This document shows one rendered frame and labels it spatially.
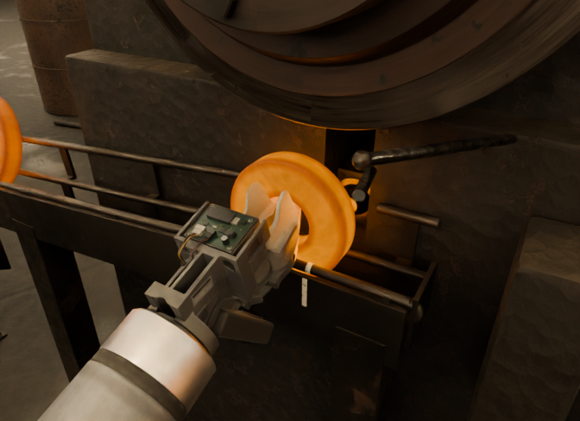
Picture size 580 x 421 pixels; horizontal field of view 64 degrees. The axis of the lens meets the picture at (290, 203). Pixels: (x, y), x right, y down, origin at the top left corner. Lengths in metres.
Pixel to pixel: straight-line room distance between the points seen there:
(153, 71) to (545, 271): 0.53
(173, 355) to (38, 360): 1.17
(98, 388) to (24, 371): 1.15
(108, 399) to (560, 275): 0.36
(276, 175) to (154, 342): 0.23
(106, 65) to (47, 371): 0.97
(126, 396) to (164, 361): 0.04
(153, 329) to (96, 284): 1.35
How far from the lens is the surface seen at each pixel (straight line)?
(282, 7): 0.33
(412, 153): 0.36
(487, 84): 0.38
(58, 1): 3.20
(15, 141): 0.99
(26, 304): 1.75
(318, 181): 0.49
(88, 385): 0.40
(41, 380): 1.49
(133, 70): 0.72
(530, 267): 0.44
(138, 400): 0.38
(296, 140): 0.58
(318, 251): 0.54
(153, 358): 0.39
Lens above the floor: 1.04
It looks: 30 degrees down
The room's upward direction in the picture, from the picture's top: straight up
